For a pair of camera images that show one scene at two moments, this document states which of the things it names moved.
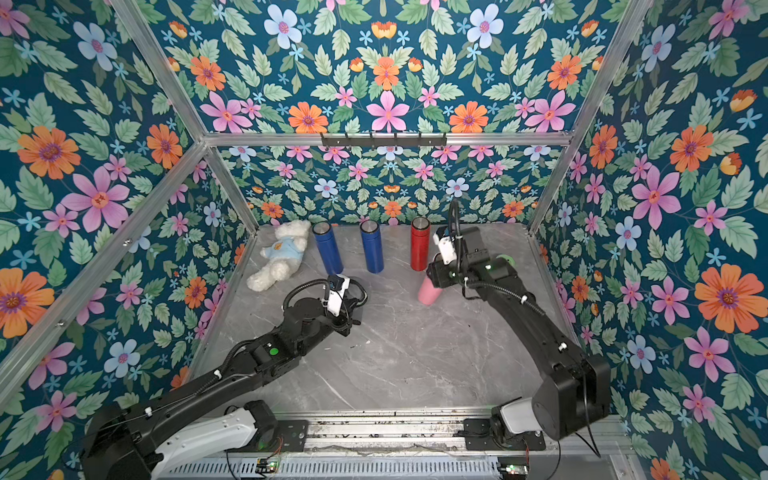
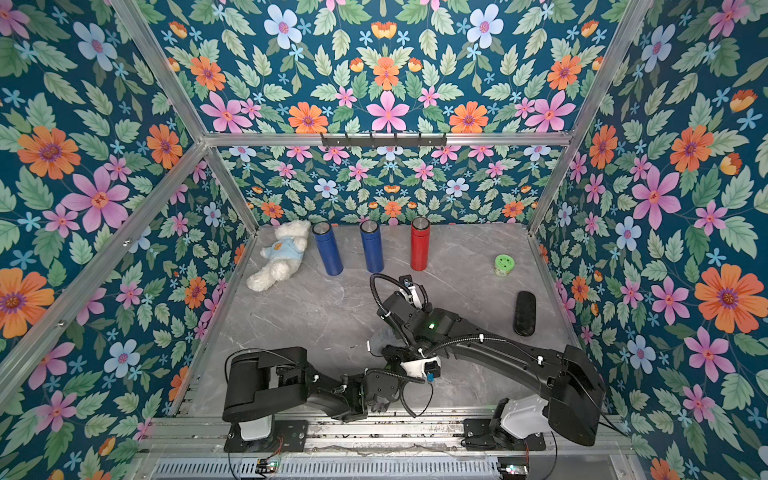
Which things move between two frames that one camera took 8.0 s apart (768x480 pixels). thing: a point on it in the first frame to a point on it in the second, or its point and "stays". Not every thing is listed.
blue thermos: [372, 244] stays
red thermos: [420, 243] stays
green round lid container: [509, 259] stays
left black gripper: [343, 321] to [397, 356]
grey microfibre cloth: [356, 292] to [383, 337]
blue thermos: [328, 247] stays
